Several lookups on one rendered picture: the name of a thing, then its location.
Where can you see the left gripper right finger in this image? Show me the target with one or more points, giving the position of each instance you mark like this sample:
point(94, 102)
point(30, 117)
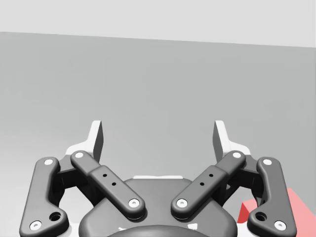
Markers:
point(205, 184)

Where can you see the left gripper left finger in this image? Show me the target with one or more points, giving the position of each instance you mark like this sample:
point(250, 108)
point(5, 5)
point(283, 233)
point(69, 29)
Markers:
point(112, 184)

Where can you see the pink cube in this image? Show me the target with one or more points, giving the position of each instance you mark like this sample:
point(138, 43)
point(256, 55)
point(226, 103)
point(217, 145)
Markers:
point(304, 209)

